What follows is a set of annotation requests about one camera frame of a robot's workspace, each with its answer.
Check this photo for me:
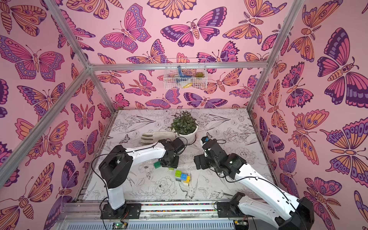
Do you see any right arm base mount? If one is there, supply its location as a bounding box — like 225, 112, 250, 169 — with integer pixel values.
213, 192, 254, 218

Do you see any yellow lego brick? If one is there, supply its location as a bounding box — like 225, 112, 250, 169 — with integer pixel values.
184, 176, 191, 184

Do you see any blue lego brick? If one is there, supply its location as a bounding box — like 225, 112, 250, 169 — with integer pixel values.
180, 173, 190, 182

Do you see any beige gardening glove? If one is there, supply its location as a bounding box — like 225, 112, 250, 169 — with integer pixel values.
140, 131, 176, 145

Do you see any potted green plant white pot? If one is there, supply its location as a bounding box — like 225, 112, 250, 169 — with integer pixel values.
171, 111, 198, 145

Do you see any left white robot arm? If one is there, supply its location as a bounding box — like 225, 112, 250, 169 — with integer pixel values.
98, 138, 186, 210

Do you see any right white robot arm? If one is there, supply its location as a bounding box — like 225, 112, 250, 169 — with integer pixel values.
195, 136, 314, 230

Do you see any dark green lego brick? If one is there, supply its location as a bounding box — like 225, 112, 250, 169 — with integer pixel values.
154, 162, 162, 169

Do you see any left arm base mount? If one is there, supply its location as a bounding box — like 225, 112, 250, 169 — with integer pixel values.
100, 203, 142, 220

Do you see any lime lego brick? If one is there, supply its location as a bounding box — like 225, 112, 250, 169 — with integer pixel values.
175, 170, 182, 181

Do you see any blue toy in basket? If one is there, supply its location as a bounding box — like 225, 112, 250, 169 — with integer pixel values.
176, 66, 192, 83

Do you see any white wire basket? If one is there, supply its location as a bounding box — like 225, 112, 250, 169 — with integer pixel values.
162, 57, 208, 90

